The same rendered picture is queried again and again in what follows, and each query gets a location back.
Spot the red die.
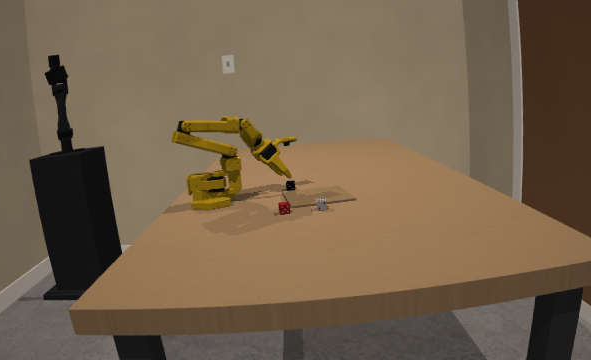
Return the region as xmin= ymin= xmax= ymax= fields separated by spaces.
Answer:
xmin=278 ymin=202 xmax=290 ymax=215

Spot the white die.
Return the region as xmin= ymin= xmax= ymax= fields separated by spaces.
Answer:
xmin=317 ymin=198 xmax=327 ymax=210

